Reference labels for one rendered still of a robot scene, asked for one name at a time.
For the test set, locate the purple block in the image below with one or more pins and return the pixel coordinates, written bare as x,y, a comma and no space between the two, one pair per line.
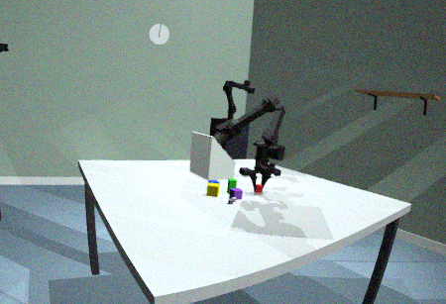
236,192

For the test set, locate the red block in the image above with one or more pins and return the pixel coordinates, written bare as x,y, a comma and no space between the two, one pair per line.
259,188

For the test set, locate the yellow block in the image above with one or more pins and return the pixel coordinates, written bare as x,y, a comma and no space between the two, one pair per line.
212,189

